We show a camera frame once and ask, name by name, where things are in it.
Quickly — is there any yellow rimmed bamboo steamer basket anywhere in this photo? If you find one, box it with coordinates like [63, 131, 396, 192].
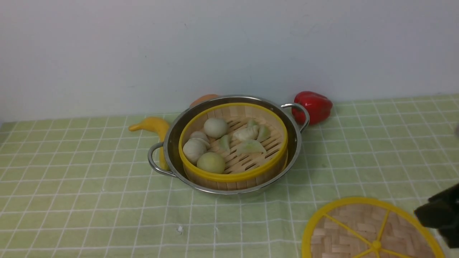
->
[179, 102, 290, 191]

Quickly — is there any red bell pepper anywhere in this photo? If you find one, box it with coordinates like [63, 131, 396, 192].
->
[294, 91, 333, 125]

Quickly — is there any white round bun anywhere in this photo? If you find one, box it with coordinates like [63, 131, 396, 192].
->
[182, 138, 210, 165]
[203, 118, 228, 139]

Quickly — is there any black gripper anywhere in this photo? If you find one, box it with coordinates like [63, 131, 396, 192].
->
[414, 184, 459, 249]

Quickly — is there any yellow rimmed woven steamer lid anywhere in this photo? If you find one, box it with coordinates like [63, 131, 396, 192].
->
[302, 197, 445, 258]

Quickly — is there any pale green dumpling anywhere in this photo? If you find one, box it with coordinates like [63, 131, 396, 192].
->
[236, 139, 266, 155]

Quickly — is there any yellow-green round bun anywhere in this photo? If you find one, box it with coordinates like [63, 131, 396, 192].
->
[196, 152, 226, 174]

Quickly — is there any yellow banana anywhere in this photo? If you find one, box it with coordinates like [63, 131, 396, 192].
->
[128, 116, 171, 175]

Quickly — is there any small white bun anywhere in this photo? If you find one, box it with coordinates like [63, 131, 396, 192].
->
[190, 131, 210, 143]

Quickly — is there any small pale dumpling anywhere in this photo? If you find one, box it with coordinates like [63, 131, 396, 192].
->
[257, 125, 271, 142]

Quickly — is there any green checkered tablecloth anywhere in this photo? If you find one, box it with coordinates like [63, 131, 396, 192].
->
[0, 94, 459, 258]

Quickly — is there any orange fruit behind pot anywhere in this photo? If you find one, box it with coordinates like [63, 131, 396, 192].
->
[189, 94, 219, 108]

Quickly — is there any stainless steel pot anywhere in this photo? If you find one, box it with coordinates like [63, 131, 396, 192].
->
[153, 95, 310, 195]

